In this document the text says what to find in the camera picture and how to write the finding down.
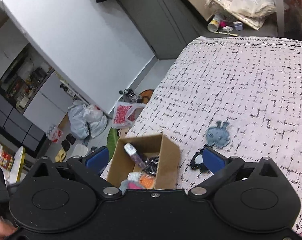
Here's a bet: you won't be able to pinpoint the black white fabric patch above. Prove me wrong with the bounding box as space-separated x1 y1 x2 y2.
190 151 209 173

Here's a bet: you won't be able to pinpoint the blue Vinda tissue pack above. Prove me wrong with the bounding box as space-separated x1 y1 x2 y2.
124 143 145 169

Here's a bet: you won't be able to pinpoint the blue fluffy plush toy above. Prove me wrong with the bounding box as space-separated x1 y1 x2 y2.
119 172 145 192

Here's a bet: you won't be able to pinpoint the black item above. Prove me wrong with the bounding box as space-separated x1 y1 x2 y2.
142 156 159 177

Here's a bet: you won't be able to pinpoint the person's left hand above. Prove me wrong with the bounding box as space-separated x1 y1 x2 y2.
0 221 17 240

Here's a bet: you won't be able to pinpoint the white bath mat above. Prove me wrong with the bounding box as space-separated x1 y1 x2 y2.
71 144 88 158

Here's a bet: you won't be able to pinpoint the yellow slippers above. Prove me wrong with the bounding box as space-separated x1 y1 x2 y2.
55 148 66 163

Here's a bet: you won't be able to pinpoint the black slippers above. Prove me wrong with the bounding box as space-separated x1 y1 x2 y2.
61 133 76 152

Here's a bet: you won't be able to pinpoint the grey white garbage bags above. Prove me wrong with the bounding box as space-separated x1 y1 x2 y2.
68 100 108 140

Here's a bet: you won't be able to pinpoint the brown cardboard box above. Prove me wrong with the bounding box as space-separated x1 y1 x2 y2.
106 134 180 190

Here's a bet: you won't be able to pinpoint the red white plastic bag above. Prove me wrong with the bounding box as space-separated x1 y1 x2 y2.
112 101 146 129

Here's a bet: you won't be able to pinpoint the white black patterned bedspread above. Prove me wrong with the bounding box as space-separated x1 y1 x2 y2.
128 37 302 233

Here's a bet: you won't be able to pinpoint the black roller skate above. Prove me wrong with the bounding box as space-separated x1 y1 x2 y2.
119 88 142 103

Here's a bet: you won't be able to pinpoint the white cabinet unit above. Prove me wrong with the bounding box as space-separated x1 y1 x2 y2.
0 17 74 156

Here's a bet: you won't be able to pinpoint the white paper cup tube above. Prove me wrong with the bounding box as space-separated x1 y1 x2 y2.
207 14 225 33

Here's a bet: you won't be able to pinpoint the dark grey wardrobe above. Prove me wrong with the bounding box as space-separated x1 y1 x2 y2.
116 0 208 60

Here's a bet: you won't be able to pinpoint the beige tote bag pile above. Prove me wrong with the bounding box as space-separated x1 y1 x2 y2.
205 0 276 30

